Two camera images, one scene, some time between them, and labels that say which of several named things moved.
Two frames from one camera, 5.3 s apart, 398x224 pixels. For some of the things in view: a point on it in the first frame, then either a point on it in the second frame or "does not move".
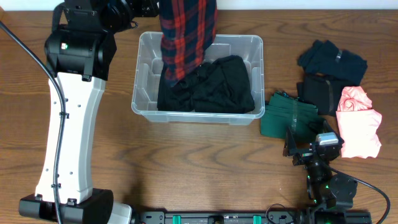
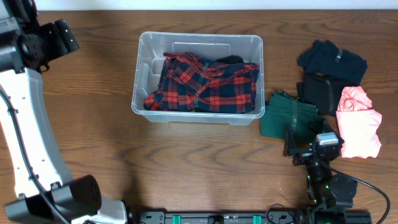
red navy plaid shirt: x=189 y=28 -> x=188 y=83
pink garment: x=358 y=124 does not move
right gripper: x=290 y=148 does not move
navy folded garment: x=323 y=56 does not move
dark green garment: x=282 y=112 does not move
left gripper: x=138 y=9 -> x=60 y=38
